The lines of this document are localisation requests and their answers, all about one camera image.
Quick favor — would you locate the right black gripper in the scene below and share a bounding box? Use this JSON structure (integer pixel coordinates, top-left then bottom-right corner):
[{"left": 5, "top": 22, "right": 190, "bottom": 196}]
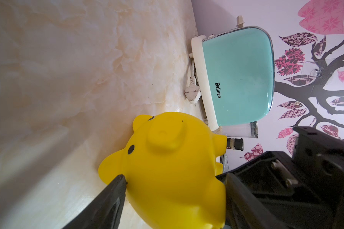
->
[{"left": 217, "top": 127, "right": 344, "bottom": 229}]

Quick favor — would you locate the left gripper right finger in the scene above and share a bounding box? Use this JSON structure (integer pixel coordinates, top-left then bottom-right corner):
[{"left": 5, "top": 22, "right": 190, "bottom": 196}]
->
[{"left": 224, "top": 173, "right": 287, "bottom": 229}]

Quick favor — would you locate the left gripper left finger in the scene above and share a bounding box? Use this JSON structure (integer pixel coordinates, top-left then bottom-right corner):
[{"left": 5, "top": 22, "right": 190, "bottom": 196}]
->
[{"left": 64, "top": 175, "right": 127, "bottom": 229}]

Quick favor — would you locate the yellow piggy bank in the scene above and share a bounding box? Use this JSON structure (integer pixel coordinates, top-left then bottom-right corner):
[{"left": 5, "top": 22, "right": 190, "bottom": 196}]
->
[{"left": 98, "top": 112, "right": 227, "bottom": 229}]

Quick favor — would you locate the mint green toaster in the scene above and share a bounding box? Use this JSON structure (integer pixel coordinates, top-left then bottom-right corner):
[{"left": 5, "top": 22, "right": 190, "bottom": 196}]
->
[{"left": 190, "top": 16, "right": 275, "bottom": 131}]

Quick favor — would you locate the white toaster plug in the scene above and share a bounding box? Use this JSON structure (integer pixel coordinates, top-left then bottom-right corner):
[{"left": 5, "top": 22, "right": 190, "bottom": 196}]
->
[{"left": 184, "top": 59, "right": 201, "bottom": 105}]

